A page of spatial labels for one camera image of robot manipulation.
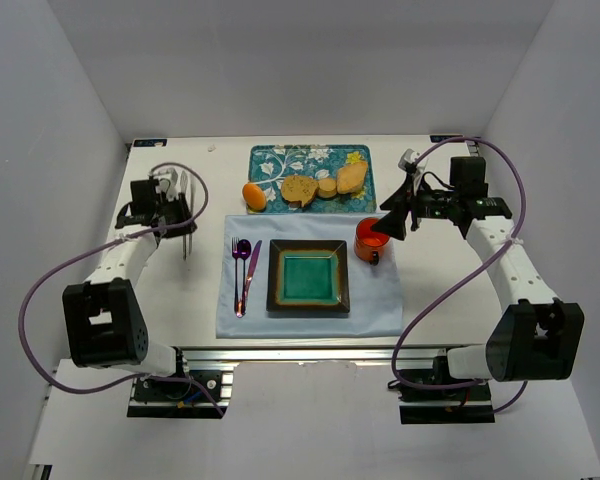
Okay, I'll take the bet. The brown bread slice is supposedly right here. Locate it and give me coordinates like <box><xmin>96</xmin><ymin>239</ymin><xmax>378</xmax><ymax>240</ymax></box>
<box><xmin>280</xmin><ymin>175</ymin><xmax>319</xmax><ymax>208</ymax></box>

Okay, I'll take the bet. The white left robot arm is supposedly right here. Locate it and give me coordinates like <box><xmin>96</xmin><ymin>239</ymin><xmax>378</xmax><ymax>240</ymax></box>
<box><xmin>62</xmin><ymin>167</ymin><xmax>197</xmax><ymax>377</ymax></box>

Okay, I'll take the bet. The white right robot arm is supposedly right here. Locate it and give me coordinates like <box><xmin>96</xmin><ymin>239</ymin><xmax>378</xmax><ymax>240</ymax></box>
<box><xmin>372</xmin><ymin>156</ymin><xmax>584</xmax><ymax>389</ymax></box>

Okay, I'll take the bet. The small round bread roll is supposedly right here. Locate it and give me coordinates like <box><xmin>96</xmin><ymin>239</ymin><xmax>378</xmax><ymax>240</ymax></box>
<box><xmin>318</xmin><ymin>177</ymin><xmax>338</xmax><ymax>199</ymax></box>

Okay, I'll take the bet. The orange black mug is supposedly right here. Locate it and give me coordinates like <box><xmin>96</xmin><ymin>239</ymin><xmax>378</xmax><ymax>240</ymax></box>
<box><xmin>354</xmin><ymin>217</ymin><xmax>390</xmax><ymax>266</ymax></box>

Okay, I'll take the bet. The blue corner label right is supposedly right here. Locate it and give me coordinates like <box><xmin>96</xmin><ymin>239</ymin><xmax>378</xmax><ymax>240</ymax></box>
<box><xmin>429</xmin><ymin>134</ymin><xmax>462</xmax><ymax>144</ymax></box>

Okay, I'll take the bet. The blue corner label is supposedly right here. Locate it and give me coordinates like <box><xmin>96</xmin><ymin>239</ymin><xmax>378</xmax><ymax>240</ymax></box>
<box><xmin>429</xmin><ymin>134</ymin><xmax>462</xmax><ymax>144</ymax></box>
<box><xmin>132</xmin><ymin>138</ymin><xmax>167</xmax><ymax>148</ymax></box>

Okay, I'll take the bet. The purple fork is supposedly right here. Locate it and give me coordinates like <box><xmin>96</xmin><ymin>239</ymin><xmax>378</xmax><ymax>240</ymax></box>
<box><xmin>231</xmin><ymin>237</ymin><xmax>240</xmax><ymax>314</ymax></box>

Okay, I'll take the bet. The blue corner label left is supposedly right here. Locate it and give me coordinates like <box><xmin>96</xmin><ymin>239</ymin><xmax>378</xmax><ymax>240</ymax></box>
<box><xmin>132</xmin><ymin>138</ymin><xmax>167</xmax><ymax>148</ymax></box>

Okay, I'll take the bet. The square green black plate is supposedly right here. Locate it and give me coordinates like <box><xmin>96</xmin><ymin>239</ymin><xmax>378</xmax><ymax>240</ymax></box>
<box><xmin>266</xmin><ymin>239</ymin><xmax>350</xmax><ymax>315</ymax></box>

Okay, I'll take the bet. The teal floral tray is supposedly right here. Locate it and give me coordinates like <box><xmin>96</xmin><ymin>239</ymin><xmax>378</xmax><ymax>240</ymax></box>
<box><xmin>248</xmin><ymin>144</ymin><xmax>377</xmax><ymax>214</ymax></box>

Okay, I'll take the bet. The iridescent purple knife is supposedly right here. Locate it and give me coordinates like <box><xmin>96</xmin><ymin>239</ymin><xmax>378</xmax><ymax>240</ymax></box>
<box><xmin>241</xmin><ymin>240</ymin><xmax>262</xmax><ymax>314</ymax></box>

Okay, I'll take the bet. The white foam board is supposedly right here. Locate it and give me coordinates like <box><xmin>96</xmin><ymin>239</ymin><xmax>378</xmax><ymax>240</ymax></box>
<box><xmin>30</xmin><ymin>362</ymin><xmax>600</xmax><ymax>479</ymax></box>

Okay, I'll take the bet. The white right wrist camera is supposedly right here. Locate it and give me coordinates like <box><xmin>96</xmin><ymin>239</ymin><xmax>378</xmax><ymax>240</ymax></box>
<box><xmin>398</xmin><ymin>148</ymin><xmax>420</xmax><ymax>174</ymax></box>

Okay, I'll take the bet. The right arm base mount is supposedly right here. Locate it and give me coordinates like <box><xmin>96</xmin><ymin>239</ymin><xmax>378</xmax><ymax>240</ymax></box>
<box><xmin>387</xmin><ymin>356</ymin><xmax>495</xmax><ymax>425</ymax></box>

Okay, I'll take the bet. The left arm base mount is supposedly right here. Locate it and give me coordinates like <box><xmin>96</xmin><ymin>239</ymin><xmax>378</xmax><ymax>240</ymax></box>
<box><xmin>127</xmin><ymin>362</ymin><xmax>237</xmax><ymax>419</ymax></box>

